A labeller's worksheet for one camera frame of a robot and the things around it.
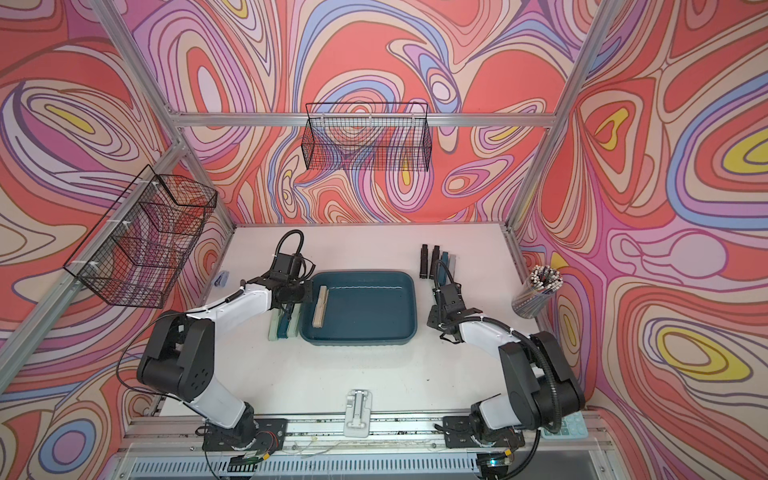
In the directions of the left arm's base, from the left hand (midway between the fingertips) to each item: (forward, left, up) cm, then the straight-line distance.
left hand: (313, 291), depth 94 cm
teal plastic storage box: (-3, -16, -5) cm, 17 cm away
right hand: (-9, -41, -6) cm, 42 cm away
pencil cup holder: (-5, -67, +12) cm, 68 cm away
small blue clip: (+7, +33, -3) cm, 34 cm away
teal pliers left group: (-9, +8, -3) cm, 12 cm away
